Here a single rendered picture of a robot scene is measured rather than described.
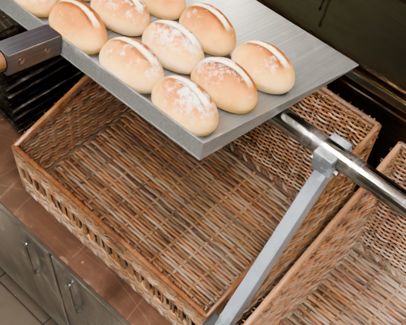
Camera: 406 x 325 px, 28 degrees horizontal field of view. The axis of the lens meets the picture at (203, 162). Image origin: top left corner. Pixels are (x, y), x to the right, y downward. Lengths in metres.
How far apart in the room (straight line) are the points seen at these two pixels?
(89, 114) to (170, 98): 0.78
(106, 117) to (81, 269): 0.37
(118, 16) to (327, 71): 0.31
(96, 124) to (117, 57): 0.76
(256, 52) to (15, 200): 0.82
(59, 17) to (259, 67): 0.28
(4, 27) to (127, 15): 0.58
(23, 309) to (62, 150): 0.65
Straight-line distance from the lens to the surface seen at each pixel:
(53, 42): 1.10
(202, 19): 1.16
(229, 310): 1.16
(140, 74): 1.05
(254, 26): 1.26
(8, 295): 2.33
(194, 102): 0.99
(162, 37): 1.11
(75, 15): 1.11
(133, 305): 1.61
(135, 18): 1.15
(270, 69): 1.10
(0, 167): 1.84
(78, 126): 1.77
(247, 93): 1.05
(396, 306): 1.64
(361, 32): 1.48
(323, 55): 1.24
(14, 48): 1.07
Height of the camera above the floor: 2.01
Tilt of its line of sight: 53 degrees down
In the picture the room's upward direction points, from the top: straight up
